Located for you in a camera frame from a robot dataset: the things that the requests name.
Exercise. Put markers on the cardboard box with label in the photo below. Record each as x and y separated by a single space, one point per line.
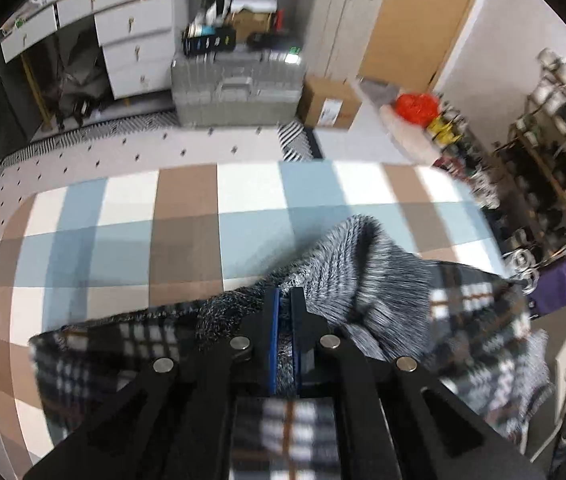
328 102

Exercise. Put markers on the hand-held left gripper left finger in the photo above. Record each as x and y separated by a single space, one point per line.
272 340

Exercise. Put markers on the wooden door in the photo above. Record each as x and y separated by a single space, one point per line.
418 20

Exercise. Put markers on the white drawer cabinet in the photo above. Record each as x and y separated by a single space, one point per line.
133 35

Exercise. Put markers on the plaid fleece and knit jacket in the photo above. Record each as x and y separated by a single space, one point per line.
363 270

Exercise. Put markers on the row of loose shoes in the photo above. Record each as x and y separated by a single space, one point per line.
463 155

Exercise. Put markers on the wooden shoe rack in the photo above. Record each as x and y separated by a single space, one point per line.
558 160

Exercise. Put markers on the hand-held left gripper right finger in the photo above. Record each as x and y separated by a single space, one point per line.
297 340

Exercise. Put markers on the red plastic bag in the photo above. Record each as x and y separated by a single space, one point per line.
415 107

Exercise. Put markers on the silver suitcase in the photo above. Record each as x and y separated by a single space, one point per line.
233 92

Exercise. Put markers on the brown open box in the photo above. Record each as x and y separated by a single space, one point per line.
250 24

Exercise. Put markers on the checked bed cover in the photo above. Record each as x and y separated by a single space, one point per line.
188 220

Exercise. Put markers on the grey wardrobe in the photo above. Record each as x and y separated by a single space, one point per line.
343 15

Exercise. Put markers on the black white striped rug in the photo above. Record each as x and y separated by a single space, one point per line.
298 142

